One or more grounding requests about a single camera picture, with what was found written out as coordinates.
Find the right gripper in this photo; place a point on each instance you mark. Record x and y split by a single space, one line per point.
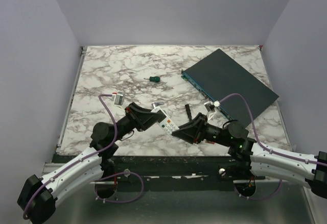
187 131

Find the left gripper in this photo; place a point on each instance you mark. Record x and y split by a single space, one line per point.
141 118

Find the white remote control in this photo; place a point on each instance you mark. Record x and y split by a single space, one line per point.
166 124

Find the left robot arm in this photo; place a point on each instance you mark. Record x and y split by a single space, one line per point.
40 196

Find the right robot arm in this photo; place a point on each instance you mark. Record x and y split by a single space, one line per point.
259 159

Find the chrome faucet tap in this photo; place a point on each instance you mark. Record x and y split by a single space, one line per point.
157 104

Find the black hammer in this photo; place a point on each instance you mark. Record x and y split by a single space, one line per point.
188 112

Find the green stubby screwdriver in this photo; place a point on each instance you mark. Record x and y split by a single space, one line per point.
155 79

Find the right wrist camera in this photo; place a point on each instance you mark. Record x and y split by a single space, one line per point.
212 108

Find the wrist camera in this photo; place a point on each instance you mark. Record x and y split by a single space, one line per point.
212 108
118 98

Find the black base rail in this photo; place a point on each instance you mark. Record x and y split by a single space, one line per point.
133 182

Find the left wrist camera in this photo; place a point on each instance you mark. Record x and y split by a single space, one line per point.
118 98

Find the dark network switch box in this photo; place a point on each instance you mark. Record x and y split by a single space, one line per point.
218 75

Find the aluminium frame rail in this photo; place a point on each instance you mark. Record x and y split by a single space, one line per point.
225 171

